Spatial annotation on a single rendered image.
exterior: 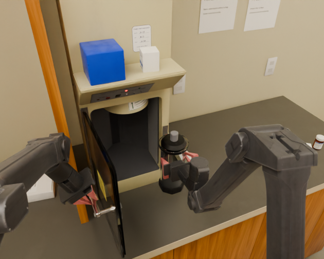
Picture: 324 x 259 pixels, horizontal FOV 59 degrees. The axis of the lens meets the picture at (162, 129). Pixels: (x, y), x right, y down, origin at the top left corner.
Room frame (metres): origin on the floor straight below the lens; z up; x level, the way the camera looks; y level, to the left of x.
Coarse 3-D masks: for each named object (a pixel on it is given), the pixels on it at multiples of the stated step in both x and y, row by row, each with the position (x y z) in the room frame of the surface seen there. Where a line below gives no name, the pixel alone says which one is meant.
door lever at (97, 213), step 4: (88, 196) 0.58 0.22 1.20; (92, 200) 0.55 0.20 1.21; (92, 204) 0.54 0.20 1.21; (96, 204) 0.54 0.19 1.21; (96, 208) 0.53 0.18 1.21; (108, 208) 0.53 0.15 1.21; (112, 208) 0.52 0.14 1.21; (96, 212) 0.51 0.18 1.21; (100, 212) 0.51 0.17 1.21; (104, 212) 0.52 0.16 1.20; (112, 212) 0.52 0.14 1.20; (96, 216) 0.50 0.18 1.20
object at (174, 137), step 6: (174, 132) 0.80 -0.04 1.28; (162, 138) 0.82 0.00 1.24; (168, 138) 0.80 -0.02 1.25; (174, 138) 0.78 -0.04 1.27; (180, 138) 0.80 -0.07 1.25; (162, 144) 0.78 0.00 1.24; (168, 144) 0.77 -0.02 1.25; (174, 144) 0.77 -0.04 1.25; (180, 144) 0.77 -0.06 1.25; (174, 150) 0.75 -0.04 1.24
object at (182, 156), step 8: (184, 136) 0.83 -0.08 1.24; (160, 144) 0.78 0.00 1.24; (176, 152) 0.74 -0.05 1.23; (184, 152) 0.76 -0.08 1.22; (168, 160) 0.76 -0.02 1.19; (176, 160) 0.75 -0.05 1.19; (184, 160) 0.78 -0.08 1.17; (160, 168) 0.79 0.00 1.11; (160, 176) 0.79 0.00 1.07; (168, 184) 0.76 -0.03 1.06; (176, 184) 0.76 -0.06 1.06
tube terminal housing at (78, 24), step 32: (64, 0) 0.78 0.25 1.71; (96, 0) 0.82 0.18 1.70; (128, 0) 0.85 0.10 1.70; (160, 0) 0.89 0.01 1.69; (64, 32) 0.79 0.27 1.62; (96, 32) 0.81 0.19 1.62; (128, 32) 0.85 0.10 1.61; (160, 32) 0.89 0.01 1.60; (128, 96) 0.84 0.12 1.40; (160, 96) 0.89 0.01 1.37; (160, 128) 0.92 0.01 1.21
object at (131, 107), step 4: (140, 100) 0.90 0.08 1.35; (144, 100) 0.91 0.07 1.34; (120, 104) 0.87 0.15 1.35; (124, 104) 0.87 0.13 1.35; (128, 104) 0.87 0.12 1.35; (132, 104) 0.87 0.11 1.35; (136, 104) 0.88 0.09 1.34; (140, 104) 0.89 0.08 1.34; (144, 104) 0.90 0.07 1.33; (104, 108) 0.89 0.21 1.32; (108, 108) 0.88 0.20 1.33; (112, 108) 0.87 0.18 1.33; (116, 108) 0.86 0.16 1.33; (120, 108) 0.86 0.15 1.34; (124, 108) 0.86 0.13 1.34; (128, 108) 0.86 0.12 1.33; (132, 108) 0.87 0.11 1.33; (136, 108) 0.87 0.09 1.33; (140, 108) 0.88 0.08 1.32; (112, 112) 0.86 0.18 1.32; (116, 112) 0.86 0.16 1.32; (120, 112) 0.86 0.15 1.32; (124, 112) 0.86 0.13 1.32; (128, 112) 0.86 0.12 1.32; (132, 112) 0.86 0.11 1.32
